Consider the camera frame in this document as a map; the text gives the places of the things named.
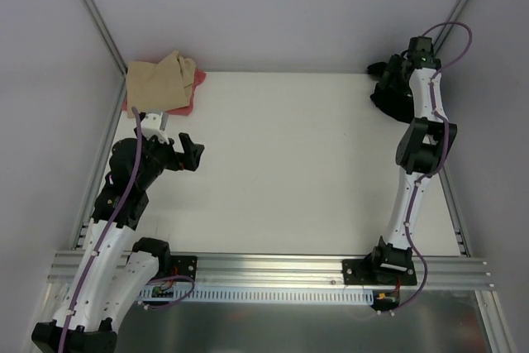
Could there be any black t shirt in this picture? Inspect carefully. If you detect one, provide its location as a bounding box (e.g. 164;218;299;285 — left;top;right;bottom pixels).
367;62;414;124

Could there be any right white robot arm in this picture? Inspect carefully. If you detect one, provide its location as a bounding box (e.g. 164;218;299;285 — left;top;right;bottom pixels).
352;36;458;285

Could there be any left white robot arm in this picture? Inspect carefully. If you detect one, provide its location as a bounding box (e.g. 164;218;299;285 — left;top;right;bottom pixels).
31;132;205;352

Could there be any beige folded t shirt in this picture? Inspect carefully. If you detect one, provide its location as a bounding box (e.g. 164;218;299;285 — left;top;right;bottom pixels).
126;50;197;118

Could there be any red folded t shirt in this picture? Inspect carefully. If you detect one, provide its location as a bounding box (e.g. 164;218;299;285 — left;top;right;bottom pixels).
122;64;205;118

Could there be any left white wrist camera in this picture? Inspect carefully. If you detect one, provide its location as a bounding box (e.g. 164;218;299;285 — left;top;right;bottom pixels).
141;112;169;144

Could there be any left side aluminium rail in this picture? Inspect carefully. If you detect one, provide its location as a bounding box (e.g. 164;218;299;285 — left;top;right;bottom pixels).
69;78;126;250

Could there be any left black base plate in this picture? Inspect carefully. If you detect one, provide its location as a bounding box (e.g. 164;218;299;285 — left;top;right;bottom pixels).
169;255;198;279

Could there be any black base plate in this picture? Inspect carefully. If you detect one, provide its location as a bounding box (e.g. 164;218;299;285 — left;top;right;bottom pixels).
169;255;198;279
341;258;417;286

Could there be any front aluminium rail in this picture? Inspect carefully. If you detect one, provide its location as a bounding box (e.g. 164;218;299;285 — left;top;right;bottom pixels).
47;248;495;290

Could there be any white slotted cable duct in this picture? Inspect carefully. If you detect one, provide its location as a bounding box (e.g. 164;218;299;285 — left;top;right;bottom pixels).
136;284;375;304

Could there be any left aluminium frame post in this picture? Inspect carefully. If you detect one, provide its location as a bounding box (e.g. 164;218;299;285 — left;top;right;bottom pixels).
57;0;128;75

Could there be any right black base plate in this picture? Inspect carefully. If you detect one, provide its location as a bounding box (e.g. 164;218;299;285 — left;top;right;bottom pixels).
341;258;417;286

